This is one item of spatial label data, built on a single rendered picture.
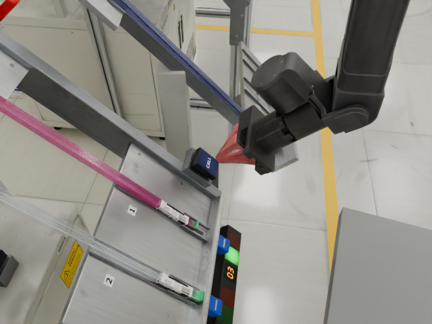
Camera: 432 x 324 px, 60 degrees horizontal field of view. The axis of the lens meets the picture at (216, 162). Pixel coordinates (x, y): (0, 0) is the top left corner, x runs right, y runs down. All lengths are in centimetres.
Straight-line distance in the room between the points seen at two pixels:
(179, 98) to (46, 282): 45
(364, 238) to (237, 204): 81
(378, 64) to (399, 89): 185
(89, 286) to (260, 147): 31
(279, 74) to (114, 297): 36
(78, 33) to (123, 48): 17
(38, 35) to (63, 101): 102
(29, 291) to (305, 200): 114
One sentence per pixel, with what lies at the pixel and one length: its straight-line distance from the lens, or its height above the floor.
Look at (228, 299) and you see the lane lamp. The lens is 69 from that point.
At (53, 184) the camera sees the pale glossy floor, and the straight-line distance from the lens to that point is 179.
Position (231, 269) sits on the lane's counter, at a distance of 72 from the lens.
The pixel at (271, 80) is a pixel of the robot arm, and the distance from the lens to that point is 50.
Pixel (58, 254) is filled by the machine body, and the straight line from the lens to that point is 85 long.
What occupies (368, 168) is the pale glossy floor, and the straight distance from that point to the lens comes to 183.
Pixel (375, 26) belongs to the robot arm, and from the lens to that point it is 46.
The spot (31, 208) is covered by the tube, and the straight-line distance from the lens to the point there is 50.
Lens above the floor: 130
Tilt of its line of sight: 49 degrees down
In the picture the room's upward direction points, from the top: straight up
